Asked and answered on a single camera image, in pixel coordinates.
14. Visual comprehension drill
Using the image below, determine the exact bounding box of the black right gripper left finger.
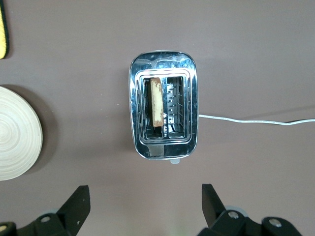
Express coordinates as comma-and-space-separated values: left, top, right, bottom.
17, 185, 91, 236

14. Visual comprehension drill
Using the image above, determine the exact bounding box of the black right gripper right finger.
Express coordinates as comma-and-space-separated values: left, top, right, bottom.
198, 184, 263, 236

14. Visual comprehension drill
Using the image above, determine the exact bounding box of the round light wooden plate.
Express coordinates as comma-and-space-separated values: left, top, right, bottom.
0, 86, 44, 182

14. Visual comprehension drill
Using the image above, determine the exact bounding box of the brown bread slice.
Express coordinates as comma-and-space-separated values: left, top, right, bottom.
149, 77, 164, 128

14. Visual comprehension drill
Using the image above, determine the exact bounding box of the chrome and beige toaster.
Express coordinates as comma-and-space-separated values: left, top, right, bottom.
128, 50, 199, 165

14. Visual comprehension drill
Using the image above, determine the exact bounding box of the yellow quilted oven mitt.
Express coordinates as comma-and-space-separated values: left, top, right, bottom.
0, 0, 10, 60

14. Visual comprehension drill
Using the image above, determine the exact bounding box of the white toaster power cord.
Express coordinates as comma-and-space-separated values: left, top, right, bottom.
198, 113, 315, 126

